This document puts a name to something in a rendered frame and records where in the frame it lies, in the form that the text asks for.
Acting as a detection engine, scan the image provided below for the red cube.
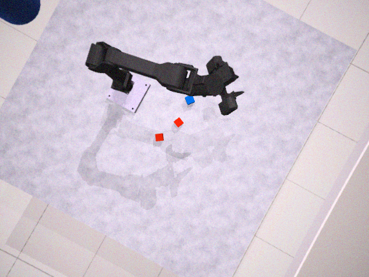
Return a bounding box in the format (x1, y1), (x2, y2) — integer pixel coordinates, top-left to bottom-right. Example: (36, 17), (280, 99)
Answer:
(155, 133), (164, 141)
(174, 118), (183, 127)

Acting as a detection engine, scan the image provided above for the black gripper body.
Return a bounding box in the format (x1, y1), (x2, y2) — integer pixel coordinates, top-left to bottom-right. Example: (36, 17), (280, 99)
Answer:
(206, 56), (238, 116)

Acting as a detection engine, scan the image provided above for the blue cube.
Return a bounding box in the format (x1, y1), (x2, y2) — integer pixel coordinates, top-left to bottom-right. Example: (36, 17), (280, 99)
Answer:
(185, 96), (195, 105)

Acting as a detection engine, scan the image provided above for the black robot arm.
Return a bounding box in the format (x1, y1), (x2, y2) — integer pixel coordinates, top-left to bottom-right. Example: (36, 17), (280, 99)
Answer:
(85, 42), (236, 96)

